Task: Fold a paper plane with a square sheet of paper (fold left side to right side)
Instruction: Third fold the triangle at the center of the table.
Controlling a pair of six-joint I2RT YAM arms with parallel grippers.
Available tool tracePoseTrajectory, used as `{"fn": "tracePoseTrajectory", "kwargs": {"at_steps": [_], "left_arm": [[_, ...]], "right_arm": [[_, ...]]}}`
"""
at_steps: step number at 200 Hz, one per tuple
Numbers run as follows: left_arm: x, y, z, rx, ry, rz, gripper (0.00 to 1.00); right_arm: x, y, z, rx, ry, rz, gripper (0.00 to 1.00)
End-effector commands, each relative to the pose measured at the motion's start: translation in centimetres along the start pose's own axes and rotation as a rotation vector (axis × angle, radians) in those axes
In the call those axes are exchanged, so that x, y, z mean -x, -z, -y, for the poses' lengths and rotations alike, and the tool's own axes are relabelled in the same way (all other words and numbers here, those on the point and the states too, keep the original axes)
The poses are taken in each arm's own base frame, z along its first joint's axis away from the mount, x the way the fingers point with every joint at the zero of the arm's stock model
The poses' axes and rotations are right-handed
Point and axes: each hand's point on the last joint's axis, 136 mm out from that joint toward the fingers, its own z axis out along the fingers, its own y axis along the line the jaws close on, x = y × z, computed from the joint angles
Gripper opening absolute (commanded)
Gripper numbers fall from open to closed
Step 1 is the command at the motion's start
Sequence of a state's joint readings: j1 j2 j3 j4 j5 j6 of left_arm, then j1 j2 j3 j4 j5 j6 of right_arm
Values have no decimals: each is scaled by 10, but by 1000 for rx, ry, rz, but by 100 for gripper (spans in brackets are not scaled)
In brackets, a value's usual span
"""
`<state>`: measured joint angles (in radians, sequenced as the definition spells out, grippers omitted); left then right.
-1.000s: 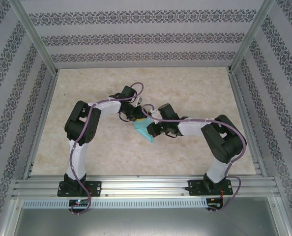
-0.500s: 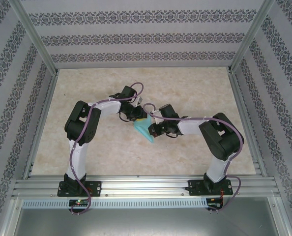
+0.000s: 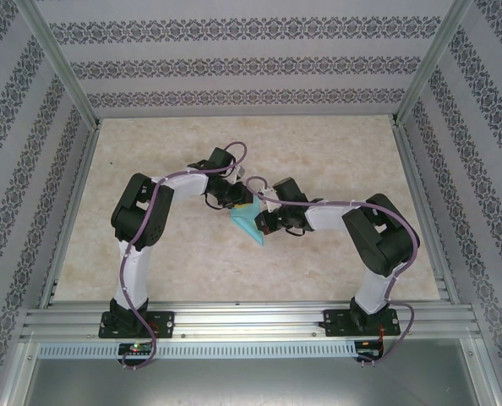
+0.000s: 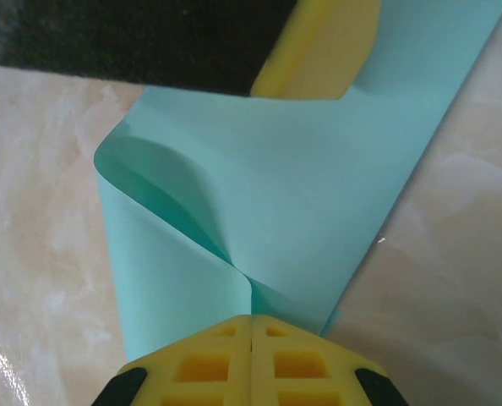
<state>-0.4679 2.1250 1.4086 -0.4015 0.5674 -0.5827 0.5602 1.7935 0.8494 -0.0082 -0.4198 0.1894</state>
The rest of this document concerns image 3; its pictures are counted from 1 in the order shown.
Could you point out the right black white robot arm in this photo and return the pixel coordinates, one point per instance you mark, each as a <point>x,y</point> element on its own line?
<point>382,237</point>

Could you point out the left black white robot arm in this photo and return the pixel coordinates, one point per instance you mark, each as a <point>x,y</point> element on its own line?
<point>141,220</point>

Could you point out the grey metal sheet panel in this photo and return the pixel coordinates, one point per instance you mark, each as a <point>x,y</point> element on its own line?
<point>251,385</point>

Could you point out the long aluminium mounting rail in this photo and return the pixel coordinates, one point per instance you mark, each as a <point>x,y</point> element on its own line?
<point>251,317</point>

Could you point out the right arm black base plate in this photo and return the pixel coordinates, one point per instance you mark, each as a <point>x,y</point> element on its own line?
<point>333,323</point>

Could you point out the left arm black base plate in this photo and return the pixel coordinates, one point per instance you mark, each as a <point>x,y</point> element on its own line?
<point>166,321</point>

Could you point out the aluminium side rail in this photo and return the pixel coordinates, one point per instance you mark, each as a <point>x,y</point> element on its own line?
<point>73,211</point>
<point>425,211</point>

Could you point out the aluminium frame post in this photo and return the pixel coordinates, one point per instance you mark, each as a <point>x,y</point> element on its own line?
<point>432,55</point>
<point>59,55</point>

